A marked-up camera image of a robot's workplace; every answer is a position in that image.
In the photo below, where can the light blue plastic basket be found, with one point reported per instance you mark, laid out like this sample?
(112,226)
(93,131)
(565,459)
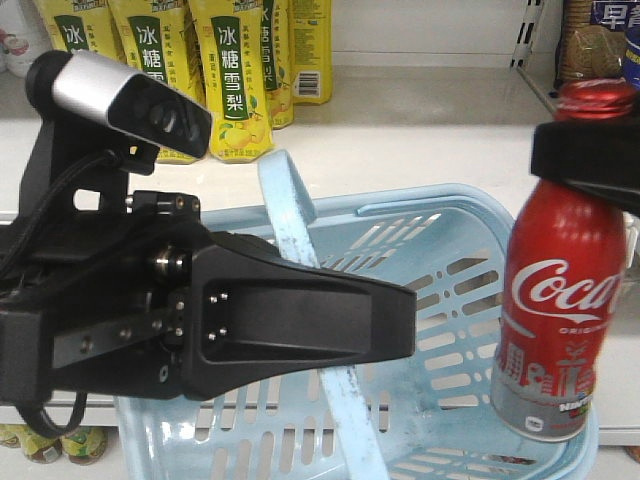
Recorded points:
(427,416)

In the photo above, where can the blue biscuit package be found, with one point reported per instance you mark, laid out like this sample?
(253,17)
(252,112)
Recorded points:
(592,39)

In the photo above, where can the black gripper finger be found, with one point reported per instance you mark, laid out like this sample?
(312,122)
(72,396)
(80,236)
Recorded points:
(254,315)
(600,158)

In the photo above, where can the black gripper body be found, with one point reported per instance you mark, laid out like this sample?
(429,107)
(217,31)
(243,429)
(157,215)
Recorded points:
(91,307)

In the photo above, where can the yellow pear drink bottle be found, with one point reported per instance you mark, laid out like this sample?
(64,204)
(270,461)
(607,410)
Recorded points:
(81,25)
(310,28)
(159,38)
(276,58)
(229,44)

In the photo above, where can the red aluminium coke bottle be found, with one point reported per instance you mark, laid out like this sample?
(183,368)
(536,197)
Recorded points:
(565,264)

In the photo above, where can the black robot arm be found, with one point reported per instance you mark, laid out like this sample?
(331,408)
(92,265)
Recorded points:
(79,165)

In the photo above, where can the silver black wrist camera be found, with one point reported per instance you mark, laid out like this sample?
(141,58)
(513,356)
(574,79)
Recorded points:
(119,98)

